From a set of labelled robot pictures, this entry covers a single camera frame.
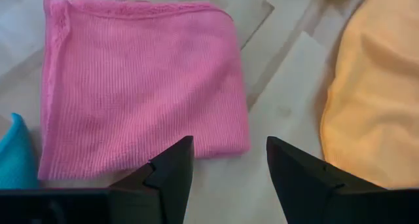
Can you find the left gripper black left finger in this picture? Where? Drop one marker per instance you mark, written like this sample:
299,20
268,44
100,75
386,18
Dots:
157,201

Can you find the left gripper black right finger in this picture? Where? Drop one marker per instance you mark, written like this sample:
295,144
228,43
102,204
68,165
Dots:
311,197

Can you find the orange microfiber towel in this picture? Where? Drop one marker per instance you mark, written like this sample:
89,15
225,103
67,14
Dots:
376,103

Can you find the pink microfiber towel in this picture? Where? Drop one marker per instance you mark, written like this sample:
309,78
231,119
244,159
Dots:
140,86

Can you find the teal microfiber towel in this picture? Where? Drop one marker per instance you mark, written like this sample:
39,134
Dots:
16,158

